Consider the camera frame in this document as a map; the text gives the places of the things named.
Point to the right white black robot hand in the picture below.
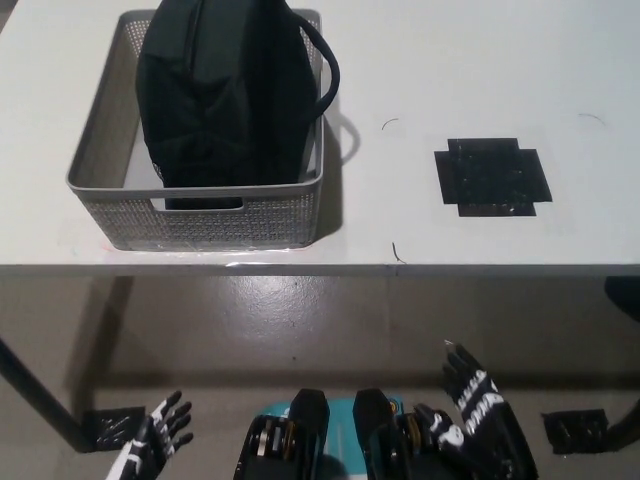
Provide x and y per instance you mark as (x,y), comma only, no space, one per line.
(485,425)

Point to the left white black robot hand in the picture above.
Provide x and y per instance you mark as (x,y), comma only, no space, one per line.
(145,445)

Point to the dark green lunch bag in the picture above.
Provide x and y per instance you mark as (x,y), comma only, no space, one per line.
(220,100)

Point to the black metal table leg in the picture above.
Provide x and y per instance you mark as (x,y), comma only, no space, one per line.
(627,415)
(45,400)

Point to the black teal robot torso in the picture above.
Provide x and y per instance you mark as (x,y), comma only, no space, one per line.
(310,425)

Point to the short dark thread scrap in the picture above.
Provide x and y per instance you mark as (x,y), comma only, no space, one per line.
(397,254)

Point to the clear adhesive tape sheet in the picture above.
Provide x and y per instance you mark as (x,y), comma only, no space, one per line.
(235,263)

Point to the black tape patch on table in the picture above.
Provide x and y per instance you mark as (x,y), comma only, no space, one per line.
(492,177)

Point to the grey perforated plastic basket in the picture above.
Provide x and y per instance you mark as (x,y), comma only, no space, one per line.
(280,220)

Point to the thin curved dark thread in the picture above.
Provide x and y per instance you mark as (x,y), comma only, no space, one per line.
(389,121)

